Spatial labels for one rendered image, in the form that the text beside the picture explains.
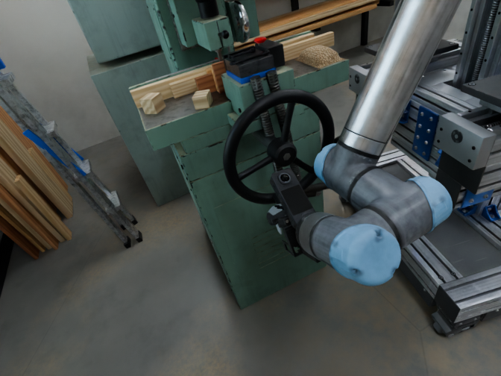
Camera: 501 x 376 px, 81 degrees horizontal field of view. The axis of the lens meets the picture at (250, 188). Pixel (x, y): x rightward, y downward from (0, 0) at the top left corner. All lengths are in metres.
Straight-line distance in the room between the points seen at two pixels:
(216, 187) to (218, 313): 0.68
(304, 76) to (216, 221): 0.51
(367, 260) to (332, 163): 0.20
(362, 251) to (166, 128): 0.56
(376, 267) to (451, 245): 0.96
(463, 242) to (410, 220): 0.93
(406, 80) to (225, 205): 0.63
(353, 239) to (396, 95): 0.23
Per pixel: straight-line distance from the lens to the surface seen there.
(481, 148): 0.85
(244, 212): 0.99
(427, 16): 0.51
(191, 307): 1.46
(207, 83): 0.88
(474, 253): 1.34
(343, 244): 0.39
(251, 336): 1.32
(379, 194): 0.47
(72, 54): 3.16
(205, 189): 0.89
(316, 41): 1.07
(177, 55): 1.09
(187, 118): 0.78
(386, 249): 0.40
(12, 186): 2.05
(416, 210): 0.45
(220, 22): 0.88
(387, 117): 0.50
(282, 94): 0.64
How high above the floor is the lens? 1.18
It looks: 38 degrees down
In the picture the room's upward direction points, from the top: 14 degrees counter-clockwise
